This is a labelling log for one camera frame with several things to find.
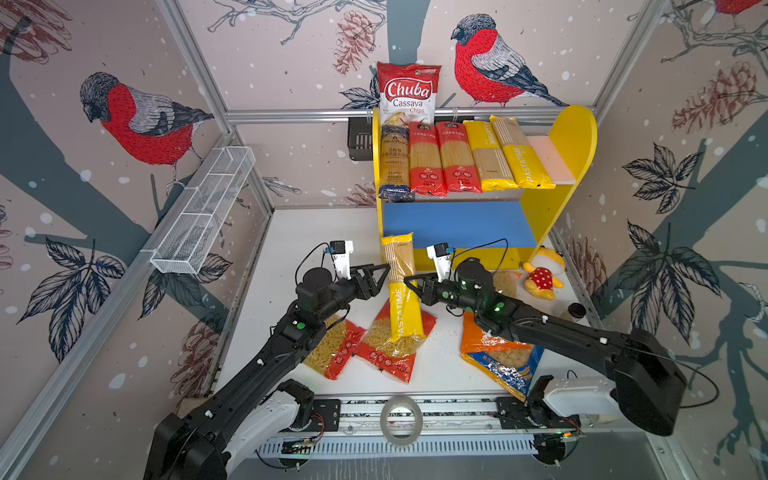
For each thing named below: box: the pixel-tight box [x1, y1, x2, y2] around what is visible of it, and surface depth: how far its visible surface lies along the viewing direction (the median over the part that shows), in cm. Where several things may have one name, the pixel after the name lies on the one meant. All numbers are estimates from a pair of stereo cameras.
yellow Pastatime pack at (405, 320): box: [381, 232, 426, 344], surface depth 76 cm
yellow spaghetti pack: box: [463, 120, 519, 191], surface depth 74 cm
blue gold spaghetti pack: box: [379, 112, 415, 203], surface depth 74 cm
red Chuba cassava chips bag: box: [377, 61, 442, 126], surface depth 85 cm
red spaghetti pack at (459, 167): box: [436, 121, 483, 194], surface depth 73 cm
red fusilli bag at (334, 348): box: [303, 319, 366, 380], surface depth 81 cm
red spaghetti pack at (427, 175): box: [409, 122, 448, 197], surface depth 72 cm
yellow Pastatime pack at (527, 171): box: [490, 115, 556, 189], surface depth 74 cm
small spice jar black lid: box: [568, 302, 586, 319], surface depth 83 cm
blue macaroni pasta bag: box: [460, 344, 545, 403], surface depth 80 cm
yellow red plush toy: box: [523, 247, 566, 301], surface depth 97 cm
